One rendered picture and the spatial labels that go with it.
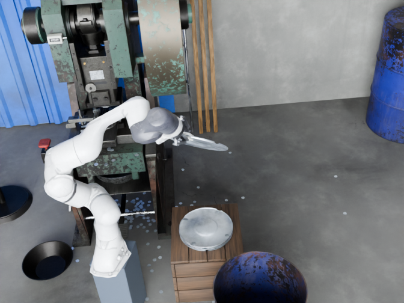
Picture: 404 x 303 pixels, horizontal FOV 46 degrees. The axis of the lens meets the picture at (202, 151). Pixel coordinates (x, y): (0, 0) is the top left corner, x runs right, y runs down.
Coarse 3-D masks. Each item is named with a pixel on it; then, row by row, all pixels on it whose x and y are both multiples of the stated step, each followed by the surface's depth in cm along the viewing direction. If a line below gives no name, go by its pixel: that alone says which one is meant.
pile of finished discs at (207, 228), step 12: (192, 216) 265; (204, 216) 264; (216, 216) 264; (228, 216) 263; (180, 228) 258; (192, 228) 257; (204, 228) 256; (216, 228) 256; (228, 228) 256; (192, 240) 251; (204, 240) 250; (216, 240) 250; (228, 240) 252
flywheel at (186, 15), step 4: (180, 0) 243; (184, 0) 242; (180, 4) 241; (184, 4) 241; (188, 4) 245; (180, 8) 240; (184, 8) 240; (188, 8) 243; (180, 12) 240; (184, 12) 241; (188, 12) 243; (180, 16) 241; (184, 16) 241; (188, 16) 244; (180, 20) 242; (184, 20) 242; (188, 20) 246; (184, 24) 244; (188, 24) 245; (184, 28) 247
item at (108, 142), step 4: (112, 124) 268; (116, 124) 269; (108, 128) 266; (112, 128) 266; (116, 128) 266; (108, 132) 263; (112, 132) 263; (116, 132) 263; (104, 136) 260; (108, 136) 260; (112, 136) 260; (116, 136) 260; (104, 140) 257; (108, 140) 257; (112, 140) 257; (116, 140) 272; (104, 144) 272; (108, 144) 273; (112, 144) 272; (116, 144) 274
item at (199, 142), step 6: (192, 138) 211; (198, 138) 209; (186, 144) 236; (192, 144) 231; (198, 144) 230; (204, 144) 227; (210, 144) 218; (216, 144) 214; (222, 144) 215; (222, 150) 229
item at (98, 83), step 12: (84, 48) 259; (84, 60) 251; (96, 60) 251; (84, 72) 255; (96, 72) 255; (108, 72) 256; (96, 84) 260; (108, 84) 260; (96, 96) 261; (108, 96) 261
